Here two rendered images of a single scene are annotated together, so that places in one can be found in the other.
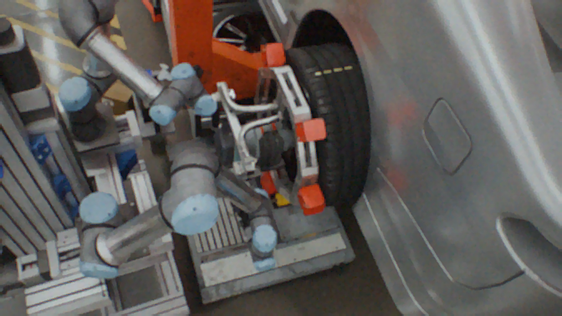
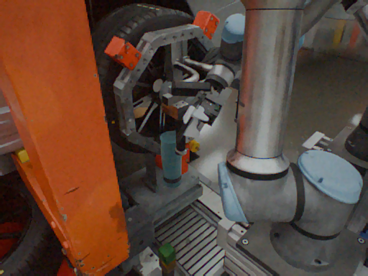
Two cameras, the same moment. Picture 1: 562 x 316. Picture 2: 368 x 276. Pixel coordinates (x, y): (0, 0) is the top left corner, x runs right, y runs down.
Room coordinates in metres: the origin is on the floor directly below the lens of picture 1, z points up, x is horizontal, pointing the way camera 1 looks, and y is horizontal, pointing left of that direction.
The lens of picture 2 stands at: (1.35, 1.11, 1.39)
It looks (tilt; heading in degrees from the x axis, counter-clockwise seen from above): 34 degrees down; 257
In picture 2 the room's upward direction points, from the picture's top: straight up
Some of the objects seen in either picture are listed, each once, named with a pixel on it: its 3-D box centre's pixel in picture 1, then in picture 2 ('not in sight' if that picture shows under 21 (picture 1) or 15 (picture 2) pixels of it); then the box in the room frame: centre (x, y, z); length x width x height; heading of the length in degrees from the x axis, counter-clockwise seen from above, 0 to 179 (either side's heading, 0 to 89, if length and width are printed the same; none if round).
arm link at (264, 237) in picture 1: (263, 237); not in sight; (0.62, 0.00, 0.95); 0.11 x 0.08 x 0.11; 19
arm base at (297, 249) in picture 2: (84, 119); (308, 227); (0.99, 0.78, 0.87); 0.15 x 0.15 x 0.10
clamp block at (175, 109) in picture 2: (222, 99); (175, 107); (1.18, 0.27, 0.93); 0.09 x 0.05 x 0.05; 118
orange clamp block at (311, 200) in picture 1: (310, 200); not in sight; (0.86, -0.15, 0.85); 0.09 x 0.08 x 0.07; 28
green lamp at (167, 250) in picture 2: not in sight; (167, 253); (1.29, 0.62, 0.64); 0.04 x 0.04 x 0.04; 28
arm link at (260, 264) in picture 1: (262, 253); not in sight; (0.61, -0.01, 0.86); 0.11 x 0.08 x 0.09; 28
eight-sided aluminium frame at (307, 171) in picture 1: (282, 134); (175, 93); (1.13, 0.01, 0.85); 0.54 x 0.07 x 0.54; 28
